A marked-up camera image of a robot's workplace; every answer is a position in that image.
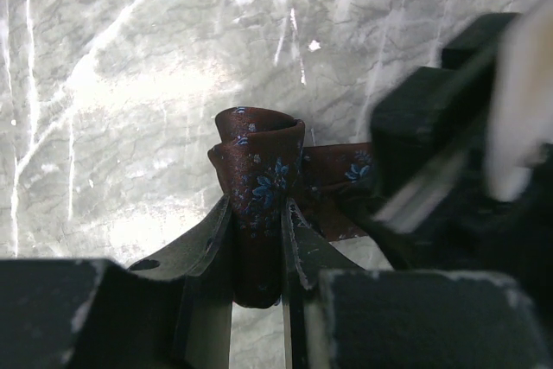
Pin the brown floral necktie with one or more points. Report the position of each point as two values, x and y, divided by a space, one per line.
261 161

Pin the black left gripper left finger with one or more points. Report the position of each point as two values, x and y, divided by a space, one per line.
172 309

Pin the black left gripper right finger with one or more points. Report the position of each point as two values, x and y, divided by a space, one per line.
338 315

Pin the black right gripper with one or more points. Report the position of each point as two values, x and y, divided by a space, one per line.
467 164

